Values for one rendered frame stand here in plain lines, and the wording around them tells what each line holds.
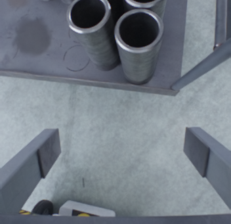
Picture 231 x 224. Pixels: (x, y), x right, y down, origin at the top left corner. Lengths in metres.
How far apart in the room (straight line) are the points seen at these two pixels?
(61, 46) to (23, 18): 0.28
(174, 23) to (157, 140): 0.57
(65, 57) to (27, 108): 0.48
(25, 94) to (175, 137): 0.93
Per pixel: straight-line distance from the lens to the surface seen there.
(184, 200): 0.99
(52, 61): 0.82
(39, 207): 0.98
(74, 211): 0.90
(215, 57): 0.43
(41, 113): 1.08
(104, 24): 0.48
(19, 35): 0.99
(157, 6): 0.51
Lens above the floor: 0.90
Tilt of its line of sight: 78 degrees down
